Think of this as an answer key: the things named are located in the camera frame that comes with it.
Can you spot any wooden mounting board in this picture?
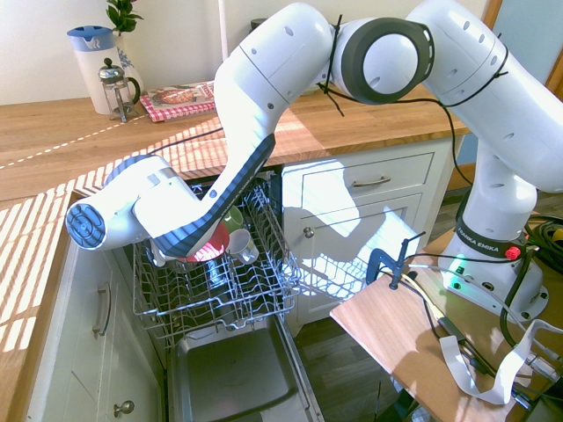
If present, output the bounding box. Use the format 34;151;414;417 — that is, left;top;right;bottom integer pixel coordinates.
330;228;563;422

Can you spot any black and blue clamp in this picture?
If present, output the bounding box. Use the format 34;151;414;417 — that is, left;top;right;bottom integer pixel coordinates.
367;230;428;290

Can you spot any metal cabinet bar handle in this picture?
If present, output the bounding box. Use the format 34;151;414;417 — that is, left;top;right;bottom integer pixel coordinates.
91;281;112;338

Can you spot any grey wire dishwasher rack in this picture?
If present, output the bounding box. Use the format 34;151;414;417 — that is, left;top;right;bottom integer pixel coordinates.
131;173;303;348

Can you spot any green leafy plant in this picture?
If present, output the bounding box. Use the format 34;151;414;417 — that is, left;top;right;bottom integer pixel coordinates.
106;0;144;36

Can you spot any small black adapter box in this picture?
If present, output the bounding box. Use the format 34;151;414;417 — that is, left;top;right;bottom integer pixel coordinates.
438;315;470;344

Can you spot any pink plastic plate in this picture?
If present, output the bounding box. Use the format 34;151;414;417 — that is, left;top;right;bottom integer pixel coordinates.
186;222;230;264

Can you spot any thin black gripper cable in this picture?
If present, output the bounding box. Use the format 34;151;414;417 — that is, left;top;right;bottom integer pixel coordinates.
147;15;511;188

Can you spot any tall white candle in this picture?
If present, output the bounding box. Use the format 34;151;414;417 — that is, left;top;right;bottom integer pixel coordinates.
218;0;230;61

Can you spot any blue door with wood frame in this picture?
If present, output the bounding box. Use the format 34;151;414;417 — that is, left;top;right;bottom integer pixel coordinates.
483;0;563;89

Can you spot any black and yellow cable bundle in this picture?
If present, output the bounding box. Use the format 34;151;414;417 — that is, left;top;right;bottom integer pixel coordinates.
525;215;563;273

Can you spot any metal drawer pull handle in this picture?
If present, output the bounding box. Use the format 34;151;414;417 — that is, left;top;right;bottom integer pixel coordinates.
351;175;391;189

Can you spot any white kitchen cabinet with drawer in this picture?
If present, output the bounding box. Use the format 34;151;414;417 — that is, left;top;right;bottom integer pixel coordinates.
281;135;465;335

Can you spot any green ribbed bowl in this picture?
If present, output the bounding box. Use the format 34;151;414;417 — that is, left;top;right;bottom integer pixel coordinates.
221;205;245;235

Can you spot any white flat ribbon cable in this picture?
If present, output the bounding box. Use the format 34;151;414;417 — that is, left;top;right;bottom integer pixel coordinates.
439;318;563;404

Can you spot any white vase with blue flowers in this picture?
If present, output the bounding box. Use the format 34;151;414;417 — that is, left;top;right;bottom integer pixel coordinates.
113;33;145;96

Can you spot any glass French press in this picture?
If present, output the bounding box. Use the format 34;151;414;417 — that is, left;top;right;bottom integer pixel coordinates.
97;57;142;123

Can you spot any white water filter jug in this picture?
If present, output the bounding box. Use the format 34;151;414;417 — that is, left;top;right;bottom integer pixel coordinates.
66;25;129;115

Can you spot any pizza cookbook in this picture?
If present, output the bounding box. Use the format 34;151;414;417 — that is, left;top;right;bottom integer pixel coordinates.
146;81;216;107

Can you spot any grey dishwasher door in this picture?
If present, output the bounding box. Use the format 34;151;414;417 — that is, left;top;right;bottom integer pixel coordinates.
166;314;326;422

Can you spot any white mug with print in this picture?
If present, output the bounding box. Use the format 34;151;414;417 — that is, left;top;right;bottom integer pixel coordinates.
225;228;260;266

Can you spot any magazine on red cloth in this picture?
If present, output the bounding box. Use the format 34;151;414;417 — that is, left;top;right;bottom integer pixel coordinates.
139;94;218;123

